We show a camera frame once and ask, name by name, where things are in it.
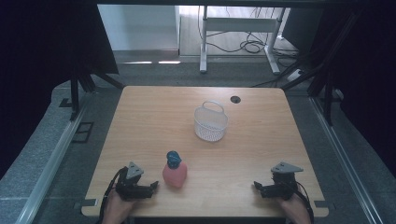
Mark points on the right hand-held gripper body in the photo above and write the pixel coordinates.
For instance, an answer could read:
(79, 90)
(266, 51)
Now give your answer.
(282, 186)

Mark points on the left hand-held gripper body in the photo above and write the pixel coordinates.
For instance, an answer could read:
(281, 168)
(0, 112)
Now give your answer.
(130, 186)

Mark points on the pink bottle with blue cap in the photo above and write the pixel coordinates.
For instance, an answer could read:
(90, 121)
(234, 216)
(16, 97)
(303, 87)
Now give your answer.
(175, 172)

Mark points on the white plastic basket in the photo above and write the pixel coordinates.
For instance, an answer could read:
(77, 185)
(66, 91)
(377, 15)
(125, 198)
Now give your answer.
(211, 123)

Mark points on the person's left hand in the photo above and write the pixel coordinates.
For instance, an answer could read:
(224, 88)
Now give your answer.
(116, 207)

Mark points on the person's right hand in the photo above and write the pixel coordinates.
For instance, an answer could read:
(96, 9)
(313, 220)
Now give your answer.
(294, 210)

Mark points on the black metal stand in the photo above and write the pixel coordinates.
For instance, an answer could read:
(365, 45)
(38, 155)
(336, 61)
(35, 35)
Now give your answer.
(327, 93)
(74, 93)

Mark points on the white power strip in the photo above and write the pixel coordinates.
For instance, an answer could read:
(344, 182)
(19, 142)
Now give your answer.
(294, 75)

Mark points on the dark curtain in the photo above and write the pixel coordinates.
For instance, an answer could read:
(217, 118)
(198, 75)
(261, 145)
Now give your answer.
(46, 62)
(373, 77)

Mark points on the aluminium rail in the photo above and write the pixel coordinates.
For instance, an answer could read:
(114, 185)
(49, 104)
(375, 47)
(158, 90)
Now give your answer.
(345, 155)
(49, 168)

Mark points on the black floor frame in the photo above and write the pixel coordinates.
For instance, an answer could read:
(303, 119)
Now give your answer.
(82, 132)

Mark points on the white desk frame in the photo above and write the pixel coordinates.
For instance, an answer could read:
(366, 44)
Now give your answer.
(239, 25)

